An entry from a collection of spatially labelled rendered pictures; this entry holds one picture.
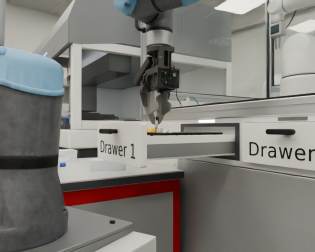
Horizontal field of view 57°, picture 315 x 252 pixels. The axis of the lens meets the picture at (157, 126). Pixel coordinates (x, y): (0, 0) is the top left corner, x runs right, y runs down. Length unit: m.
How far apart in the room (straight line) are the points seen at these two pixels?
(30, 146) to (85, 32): 1.38
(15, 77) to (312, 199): 0.66
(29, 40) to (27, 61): 4.85
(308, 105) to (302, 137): 0.08
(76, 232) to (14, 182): 0.11
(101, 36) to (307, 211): 1.35
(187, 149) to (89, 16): 1.14
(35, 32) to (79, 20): 3.59
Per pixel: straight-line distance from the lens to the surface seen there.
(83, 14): 1.73
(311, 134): 0.74
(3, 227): 0.36
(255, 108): 0.86
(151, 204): 1.04
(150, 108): 0.81
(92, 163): 1.06
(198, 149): 0.81
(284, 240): 0.85
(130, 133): 0.74
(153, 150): 0.73
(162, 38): 0.83
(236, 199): 0.93
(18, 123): 0.36
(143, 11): 0.77
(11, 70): 0.36
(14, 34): 5.18
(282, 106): 0.81
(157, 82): 0.77
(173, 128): 1.15
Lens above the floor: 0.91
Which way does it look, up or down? level
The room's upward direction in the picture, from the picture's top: straight up
